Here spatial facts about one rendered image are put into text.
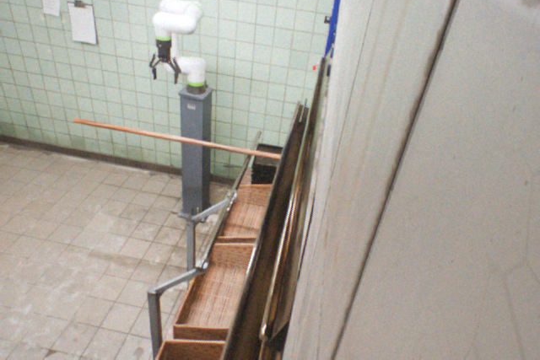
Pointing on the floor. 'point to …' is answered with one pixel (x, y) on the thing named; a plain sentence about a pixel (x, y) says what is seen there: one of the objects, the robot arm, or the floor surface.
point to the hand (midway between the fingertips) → (165, 79)
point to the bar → (192, 255)
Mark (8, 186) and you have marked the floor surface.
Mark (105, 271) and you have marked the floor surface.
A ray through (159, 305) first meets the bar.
